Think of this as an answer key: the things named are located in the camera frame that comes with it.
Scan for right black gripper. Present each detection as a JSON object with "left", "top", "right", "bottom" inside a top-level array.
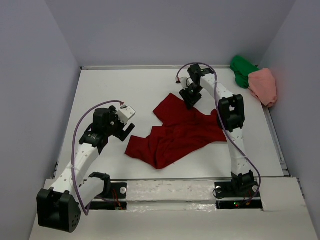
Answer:
[{"left": 179, "top": 84, "right": 203, "bottom": 110}]

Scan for red t shirt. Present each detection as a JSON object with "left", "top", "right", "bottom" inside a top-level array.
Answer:
[{"left": 125, "top": 93, "right": 226, "bottom": 170}]

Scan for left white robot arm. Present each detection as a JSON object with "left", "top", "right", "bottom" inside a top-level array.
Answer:
[{"left": 36, "top": 103, "right": 136, "bottom": 233}]

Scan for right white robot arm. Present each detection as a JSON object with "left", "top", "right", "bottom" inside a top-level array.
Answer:
[{"left": 176, "top": 62, "right": 261, "bottom": 207}]

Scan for green t shirt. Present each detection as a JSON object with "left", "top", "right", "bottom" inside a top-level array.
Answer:
[{"left": 230, "top": 55, "right": 259, "bottom": 89}]

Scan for pink t shirt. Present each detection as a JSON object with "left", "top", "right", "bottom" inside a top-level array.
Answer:
[{"left": 248, "top": 68, "right": 278, "bottom": 108}]

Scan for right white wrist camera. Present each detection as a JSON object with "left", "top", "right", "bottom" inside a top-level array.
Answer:
[{"left": 175, "top": 76, "right": 193, "bottom": 89}]

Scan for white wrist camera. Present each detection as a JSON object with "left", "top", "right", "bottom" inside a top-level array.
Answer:
[
  {"left": 116, "top": 104, "right": 136, "bottom": 125},
  {"left": 175, "top": 76, "right": 193, "bottom": 89}
]

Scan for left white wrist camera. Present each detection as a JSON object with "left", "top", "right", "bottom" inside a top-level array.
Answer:
[{"left": 116, "top": 104, "right": 136, "bottom": 125}]

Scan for aluminium rail frame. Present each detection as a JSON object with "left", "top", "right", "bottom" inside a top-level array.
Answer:
[{"left": 80, "top": 64, "right": 232, "bottom": 71}]

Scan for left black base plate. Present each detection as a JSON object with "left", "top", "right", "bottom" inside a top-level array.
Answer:
[{"left": 89, "top": 181, "right": 128, "bottom": 211}]

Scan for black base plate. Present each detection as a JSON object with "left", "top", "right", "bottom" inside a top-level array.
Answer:
[
  {"left": 89, "top": 181, "right": 128, "bottom": 211},
  {"left": 212, "top": 181, "right": 263, "bottom": 210}
]

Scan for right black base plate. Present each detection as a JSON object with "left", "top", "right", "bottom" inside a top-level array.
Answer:
[{"left": 212, "top": 181, "right": 263, "bottom": 210}]

